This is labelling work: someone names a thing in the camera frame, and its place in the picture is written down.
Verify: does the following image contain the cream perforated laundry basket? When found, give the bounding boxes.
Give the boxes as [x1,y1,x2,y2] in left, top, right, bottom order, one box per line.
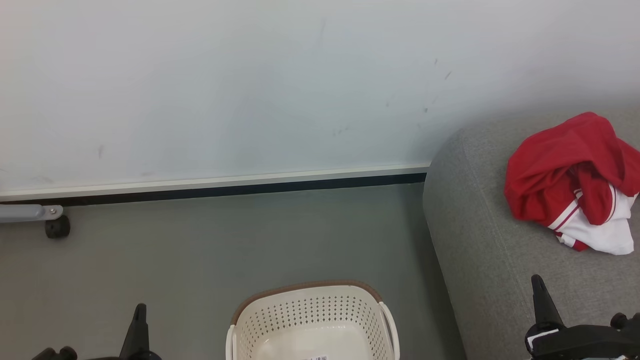
[225,280,401,360]

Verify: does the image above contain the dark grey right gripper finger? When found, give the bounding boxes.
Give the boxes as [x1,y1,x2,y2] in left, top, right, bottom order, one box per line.
[530,274,566,329]

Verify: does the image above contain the white and black baseboard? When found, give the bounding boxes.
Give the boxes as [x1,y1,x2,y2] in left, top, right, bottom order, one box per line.
[0,162,431,207]

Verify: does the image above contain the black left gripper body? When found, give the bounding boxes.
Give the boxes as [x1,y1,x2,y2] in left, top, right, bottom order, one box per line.
[32,346,79,360]

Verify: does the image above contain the black caster wheel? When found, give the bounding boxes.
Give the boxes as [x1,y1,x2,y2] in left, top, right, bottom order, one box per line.
[44,214,71,240]

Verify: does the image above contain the red white printed jersey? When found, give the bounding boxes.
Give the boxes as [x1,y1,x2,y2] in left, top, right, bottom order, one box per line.
[548,165,640,256]

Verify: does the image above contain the red shorts with white trim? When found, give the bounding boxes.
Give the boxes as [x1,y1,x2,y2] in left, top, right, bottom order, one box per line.
[503,111,640,232]

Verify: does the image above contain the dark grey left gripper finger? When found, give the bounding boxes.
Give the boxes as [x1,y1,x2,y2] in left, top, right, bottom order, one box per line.
[118,303,162,360]

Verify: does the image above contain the grey metal frame bar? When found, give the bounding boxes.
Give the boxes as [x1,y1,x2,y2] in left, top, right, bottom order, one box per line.
[0,203,64,224]

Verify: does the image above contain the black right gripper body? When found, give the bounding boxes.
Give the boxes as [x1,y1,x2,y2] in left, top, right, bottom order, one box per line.
[524,312,640,360]

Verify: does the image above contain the grey fabric sofa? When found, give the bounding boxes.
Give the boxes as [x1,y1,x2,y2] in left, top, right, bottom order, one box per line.
[422,107,640,360]

